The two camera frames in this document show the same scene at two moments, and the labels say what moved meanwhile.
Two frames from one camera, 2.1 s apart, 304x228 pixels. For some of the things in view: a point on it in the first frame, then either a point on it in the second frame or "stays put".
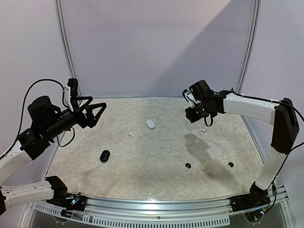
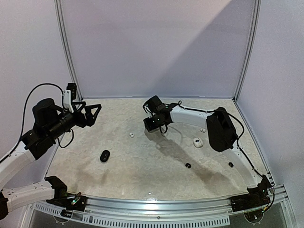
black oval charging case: (105, 156) stays put
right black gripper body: (193, 115) → (149, 124)
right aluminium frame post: (252, 45) stays put
